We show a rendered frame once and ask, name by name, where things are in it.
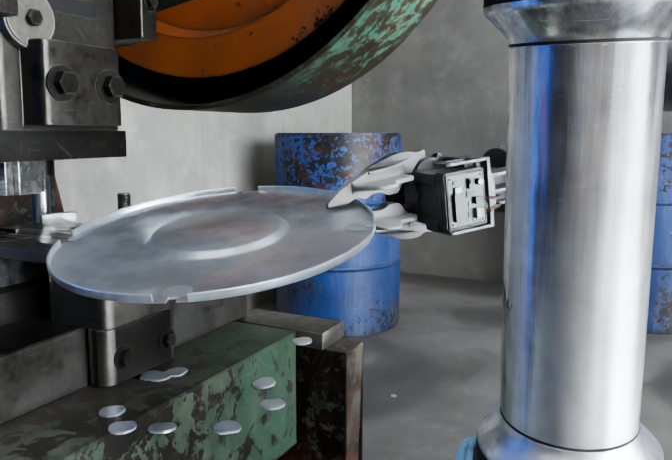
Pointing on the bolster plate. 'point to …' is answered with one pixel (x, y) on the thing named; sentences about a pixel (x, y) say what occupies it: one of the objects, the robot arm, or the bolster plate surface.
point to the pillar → (41, 203)
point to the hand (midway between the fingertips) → (335, 208)
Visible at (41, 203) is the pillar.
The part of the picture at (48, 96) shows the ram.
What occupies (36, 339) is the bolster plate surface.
